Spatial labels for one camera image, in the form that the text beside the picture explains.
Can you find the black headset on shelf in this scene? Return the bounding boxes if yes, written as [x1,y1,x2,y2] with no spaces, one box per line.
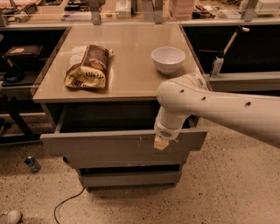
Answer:
[2,55,25,83]

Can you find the brown yellow chip bag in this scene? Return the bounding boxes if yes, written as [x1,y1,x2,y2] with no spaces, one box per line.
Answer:
[64,45,113,88]

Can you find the white ceramic bowl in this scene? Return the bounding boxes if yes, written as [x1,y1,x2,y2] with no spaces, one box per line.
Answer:
[151,46,186,74]

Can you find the white box on shelf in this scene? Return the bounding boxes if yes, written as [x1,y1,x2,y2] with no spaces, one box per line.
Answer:
[115,0,131,18]

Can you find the white device top right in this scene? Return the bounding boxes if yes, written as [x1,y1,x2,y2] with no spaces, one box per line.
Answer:
[255,0,280,15]

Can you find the grey cabinet with tan top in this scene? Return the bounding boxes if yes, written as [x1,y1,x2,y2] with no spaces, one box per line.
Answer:
[31,24,214,132]

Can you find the grey lower drawer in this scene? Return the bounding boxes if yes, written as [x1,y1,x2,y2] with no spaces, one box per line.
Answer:
[77,164,182,192]

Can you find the grey drawer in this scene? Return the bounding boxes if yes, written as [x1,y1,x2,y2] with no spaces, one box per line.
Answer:
[77,164,182,192]
[39,108,208,170]

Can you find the black floor cable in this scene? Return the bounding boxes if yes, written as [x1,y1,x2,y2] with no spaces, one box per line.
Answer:
[53,186,86,224]

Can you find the grey top drawer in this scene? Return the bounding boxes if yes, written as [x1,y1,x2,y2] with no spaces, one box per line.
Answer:
[39,108,208,170]

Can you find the pink stacked trays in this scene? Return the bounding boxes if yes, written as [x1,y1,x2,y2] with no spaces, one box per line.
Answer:
[168,0,195,20]

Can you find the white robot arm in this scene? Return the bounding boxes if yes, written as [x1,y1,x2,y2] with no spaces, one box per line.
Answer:
[154,73,280,148]

